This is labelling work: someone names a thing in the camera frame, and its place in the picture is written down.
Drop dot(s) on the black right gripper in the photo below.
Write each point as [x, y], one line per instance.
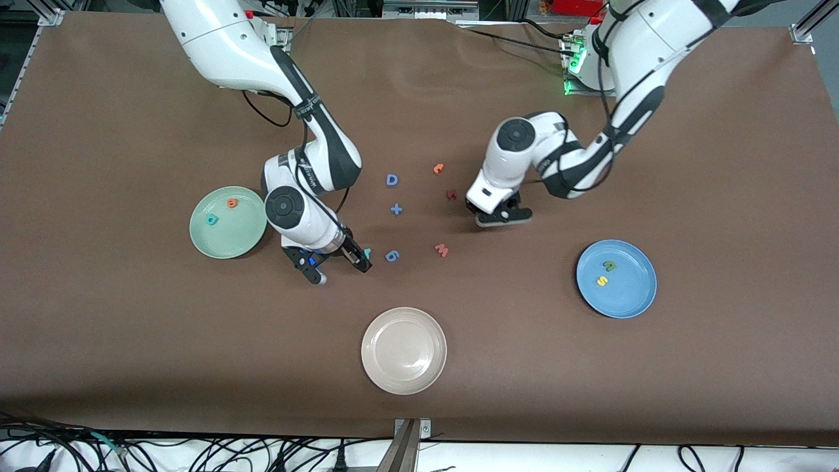
[349, 248]

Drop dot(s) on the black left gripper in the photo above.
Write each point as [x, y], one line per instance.
[512, 201]

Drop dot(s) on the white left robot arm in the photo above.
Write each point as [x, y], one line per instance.
[649, 46]

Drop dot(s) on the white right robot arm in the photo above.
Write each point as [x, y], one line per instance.
[223, 39]

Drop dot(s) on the blue number 6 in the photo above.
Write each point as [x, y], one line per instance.
[389, 257]

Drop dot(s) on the pink letter w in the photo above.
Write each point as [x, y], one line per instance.
[442, 250]

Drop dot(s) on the blue plus sign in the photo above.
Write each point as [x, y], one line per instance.
[396, 210]

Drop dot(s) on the blue letter D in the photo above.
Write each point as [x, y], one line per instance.
[389, 180]

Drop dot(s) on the beige plate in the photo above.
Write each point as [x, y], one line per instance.
[404, 351]

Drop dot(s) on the light green plate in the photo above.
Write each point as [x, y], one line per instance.
[229, 239]

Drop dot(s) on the blue plate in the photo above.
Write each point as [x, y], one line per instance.
[629, 295]

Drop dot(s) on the brown table cover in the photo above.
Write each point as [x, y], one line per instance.
[590, 367]

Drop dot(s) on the grey power strip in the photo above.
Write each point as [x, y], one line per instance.
[429, 9]

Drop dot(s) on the red box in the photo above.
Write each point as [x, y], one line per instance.
[573, 6]

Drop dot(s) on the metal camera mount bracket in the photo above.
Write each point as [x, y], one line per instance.
[406, 446]

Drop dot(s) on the aluminium frame profile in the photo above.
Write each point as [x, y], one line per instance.
[809, 23]
[51, 16]

